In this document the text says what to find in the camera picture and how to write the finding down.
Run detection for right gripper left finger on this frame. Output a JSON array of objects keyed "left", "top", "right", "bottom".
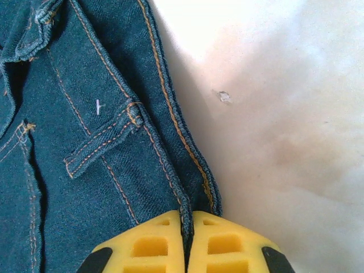
[{"left": 76, "top": 210, "right": 185, "bottom": 273}]

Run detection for blue denim jeans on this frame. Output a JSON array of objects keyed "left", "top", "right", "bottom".
[{"left": 0, "top": 0, "right": 223, "bottom": 273}]

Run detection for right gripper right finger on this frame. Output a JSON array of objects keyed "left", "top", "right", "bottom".
[{"left": 187, "top": 210, "right": 288, "bottom": 273}]

